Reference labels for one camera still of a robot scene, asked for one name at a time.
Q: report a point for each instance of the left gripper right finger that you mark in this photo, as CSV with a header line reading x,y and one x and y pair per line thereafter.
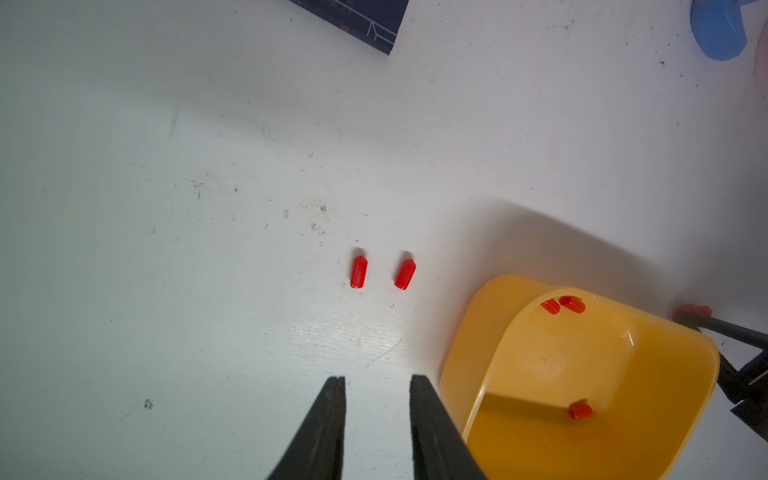
x,y
439,452

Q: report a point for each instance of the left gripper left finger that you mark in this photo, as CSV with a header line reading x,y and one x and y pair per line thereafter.
x,y
317,449

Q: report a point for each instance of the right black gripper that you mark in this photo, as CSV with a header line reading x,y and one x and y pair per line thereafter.
x,y
746,388

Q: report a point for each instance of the red sleeve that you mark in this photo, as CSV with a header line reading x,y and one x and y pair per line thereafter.
x,y
405,274
358,272
693,309

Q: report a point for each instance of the yellow plastic storage box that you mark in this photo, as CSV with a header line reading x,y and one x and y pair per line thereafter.
x,y
513,369

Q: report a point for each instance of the red sleeves cluster in box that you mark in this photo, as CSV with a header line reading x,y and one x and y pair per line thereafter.
x,y
571,303

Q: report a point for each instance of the blue plastic clip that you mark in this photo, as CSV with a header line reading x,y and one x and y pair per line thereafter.
x,y
717,27

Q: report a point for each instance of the dark blue notebook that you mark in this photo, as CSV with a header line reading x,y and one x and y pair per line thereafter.
x,y
375,22

